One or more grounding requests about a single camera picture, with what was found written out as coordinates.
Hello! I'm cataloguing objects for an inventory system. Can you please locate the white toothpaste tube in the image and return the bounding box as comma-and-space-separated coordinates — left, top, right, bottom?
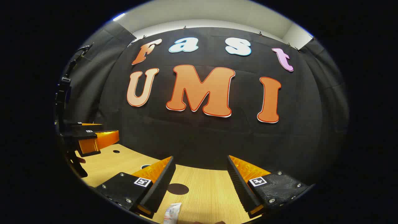
163, 203, 182, 224

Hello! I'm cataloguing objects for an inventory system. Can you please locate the black backdrop cloth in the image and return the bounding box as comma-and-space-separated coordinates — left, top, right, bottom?
58, 21, 350, 187

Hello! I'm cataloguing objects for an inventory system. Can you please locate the dark round coaster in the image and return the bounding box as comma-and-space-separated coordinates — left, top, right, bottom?
167, 183, 189, 195

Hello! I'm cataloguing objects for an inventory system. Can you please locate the wooden desktop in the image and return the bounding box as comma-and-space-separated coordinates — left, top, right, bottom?
75, 144, 271, 224

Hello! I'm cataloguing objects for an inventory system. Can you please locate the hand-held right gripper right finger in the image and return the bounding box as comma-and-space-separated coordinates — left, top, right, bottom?
226, 155, 311, 219

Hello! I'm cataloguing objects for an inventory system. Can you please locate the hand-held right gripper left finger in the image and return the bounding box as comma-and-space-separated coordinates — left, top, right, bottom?
96, 156, 176, 219

